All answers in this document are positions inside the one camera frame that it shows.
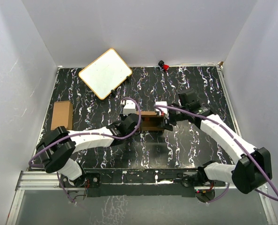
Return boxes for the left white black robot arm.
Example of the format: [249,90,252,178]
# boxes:
[29,113,141,187]

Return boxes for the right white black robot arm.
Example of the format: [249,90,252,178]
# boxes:
[156,90,272,194]

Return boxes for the folded brown cardboard box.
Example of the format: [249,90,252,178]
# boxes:
[51,101,73,130]

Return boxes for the red and black knob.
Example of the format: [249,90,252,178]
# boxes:
[158,60,170,72]

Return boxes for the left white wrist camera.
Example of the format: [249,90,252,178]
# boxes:
[121,99,137,116]

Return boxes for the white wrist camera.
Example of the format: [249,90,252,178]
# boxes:
[121,99,137,116]
[155,101,169,119]

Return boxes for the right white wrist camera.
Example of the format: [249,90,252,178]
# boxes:
[155,101,169,119]

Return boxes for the white board with wooden frame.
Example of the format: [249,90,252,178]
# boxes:
[79,48,132,100]

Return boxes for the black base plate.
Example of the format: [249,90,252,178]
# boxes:
[60,168,225,198]

